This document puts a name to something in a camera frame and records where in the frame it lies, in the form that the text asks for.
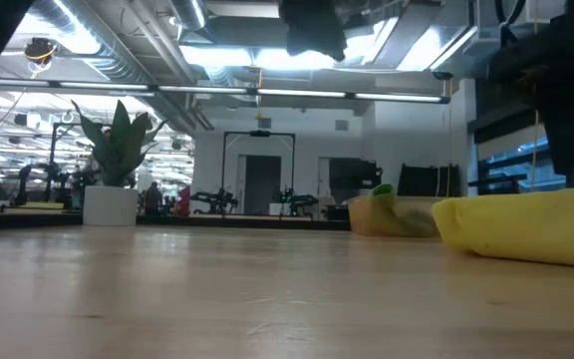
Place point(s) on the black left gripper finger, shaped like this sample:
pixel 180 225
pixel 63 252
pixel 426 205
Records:
pixel 324 46

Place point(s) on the yellow microfiber towel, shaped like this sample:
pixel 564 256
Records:
pixel 526 224

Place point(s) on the green microfiber towel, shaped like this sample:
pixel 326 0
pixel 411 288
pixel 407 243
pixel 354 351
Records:
pixel 384 204

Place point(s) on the black background robot arm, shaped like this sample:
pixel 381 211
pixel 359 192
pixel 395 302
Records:
pixel 217 199
pixel 299 202

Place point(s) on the translucent orange plastic basket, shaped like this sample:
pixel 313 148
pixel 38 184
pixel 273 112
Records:
pixel 367 219

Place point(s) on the bright ceiling light panel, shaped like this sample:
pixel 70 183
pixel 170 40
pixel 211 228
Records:
pixel 227 57

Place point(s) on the white ceiling air unit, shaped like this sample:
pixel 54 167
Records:
pixel 546 10

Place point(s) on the black background monitor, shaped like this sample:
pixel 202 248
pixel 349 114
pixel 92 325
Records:
pixel 354 172

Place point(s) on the black equipment cases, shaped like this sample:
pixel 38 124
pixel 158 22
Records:
pixel 426 180

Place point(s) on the background work table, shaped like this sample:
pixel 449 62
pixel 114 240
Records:
pixel 257 216

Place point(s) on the red background object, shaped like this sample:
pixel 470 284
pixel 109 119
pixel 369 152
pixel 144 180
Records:
pixel 183 202

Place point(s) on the person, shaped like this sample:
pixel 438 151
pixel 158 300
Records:
pixel 153 198

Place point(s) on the potted green plant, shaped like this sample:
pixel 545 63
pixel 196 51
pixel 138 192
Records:
pixel 110 204

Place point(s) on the black ceiling dome device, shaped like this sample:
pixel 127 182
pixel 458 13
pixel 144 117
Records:
pixel 40 50

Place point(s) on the black gantry frame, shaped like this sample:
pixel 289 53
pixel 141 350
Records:
pixel 50 149
pixel 259 133

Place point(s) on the silver ribbed ceiling duct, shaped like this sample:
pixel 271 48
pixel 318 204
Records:
pixel 112 65

